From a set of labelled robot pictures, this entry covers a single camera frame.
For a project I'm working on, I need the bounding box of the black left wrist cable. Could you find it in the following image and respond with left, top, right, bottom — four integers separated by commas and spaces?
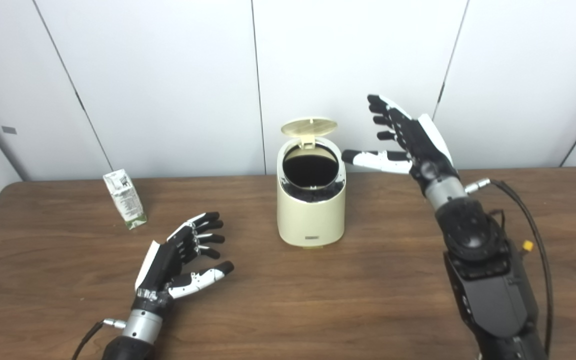
71, 318, 127, 360

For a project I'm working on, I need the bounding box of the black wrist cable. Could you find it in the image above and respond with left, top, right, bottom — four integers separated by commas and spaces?
465, 178, 554, 356
71, 318, 127, 360

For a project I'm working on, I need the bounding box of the white green milk carton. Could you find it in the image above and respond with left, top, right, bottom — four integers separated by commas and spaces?
103, 169, 147, 230

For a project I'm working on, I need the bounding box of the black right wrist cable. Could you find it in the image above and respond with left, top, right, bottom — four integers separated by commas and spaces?
465, 178, 554, 356

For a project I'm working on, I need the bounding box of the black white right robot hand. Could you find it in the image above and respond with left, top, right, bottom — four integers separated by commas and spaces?
341, 94, 461, 197

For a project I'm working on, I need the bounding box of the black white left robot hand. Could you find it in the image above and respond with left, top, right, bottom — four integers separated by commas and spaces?
133, 211, 235, 316

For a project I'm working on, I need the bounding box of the cream round bin lid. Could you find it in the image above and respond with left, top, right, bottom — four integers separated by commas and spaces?
281, 117, 339, 150

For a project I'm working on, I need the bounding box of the cream-colored bin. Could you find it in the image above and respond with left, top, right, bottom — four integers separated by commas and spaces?
276, 117, 347, 249

